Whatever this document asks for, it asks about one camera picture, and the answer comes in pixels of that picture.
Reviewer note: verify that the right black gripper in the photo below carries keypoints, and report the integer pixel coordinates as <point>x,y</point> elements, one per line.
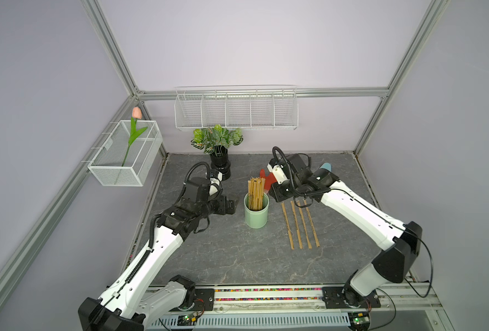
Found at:
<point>276,192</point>

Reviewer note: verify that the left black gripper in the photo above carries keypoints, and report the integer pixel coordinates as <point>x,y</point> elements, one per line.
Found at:
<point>222,209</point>

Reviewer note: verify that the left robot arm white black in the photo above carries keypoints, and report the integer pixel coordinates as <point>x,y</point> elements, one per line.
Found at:
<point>124,306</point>

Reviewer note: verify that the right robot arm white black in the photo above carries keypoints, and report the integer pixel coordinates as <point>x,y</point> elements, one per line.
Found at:
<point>399,242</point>

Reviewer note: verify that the bundle of brown paper straws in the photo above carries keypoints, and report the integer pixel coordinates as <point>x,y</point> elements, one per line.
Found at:
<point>255,195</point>

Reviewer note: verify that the mint green storage cup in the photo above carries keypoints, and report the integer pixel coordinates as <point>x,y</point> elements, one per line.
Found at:
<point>256,219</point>

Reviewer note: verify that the red hand-shaped scraper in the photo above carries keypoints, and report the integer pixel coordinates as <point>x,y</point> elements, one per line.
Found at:
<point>269,180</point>

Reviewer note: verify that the black plant pot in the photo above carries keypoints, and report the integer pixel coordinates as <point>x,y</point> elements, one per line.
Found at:
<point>220,161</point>

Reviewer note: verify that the teal small spatula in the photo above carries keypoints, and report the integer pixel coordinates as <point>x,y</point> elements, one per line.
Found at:
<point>326,166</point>

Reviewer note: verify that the green artificial plant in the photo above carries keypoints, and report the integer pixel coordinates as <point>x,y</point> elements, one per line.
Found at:
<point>214,139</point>

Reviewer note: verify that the white mesh basket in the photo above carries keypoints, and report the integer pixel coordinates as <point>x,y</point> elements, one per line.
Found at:
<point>106,163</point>

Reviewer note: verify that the pink artificial tulip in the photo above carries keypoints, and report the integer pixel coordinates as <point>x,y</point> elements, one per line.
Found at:
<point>136,115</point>

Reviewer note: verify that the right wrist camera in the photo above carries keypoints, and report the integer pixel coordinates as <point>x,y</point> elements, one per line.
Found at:
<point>296,166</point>

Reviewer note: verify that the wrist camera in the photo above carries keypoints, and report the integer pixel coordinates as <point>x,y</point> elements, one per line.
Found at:
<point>296,166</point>
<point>200,189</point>

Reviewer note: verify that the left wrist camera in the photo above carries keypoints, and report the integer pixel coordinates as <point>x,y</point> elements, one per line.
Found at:
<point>200,189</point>

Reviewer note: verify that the white wire wall shelf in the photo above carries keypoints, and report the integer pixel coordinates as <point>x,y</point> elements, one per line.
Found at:
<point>260,107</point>

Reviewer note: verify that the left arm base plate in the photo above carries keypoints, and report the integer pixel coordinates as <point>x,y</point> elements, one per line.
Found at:
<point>203,300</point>

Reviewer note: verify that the aluminium front rail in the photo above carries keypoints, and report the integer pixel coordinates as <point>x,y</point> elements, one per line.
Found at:
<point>269,298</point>

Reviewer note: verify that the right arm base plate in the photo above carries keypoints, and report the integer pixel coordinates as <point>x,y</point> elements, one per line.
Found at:
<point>338,297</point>

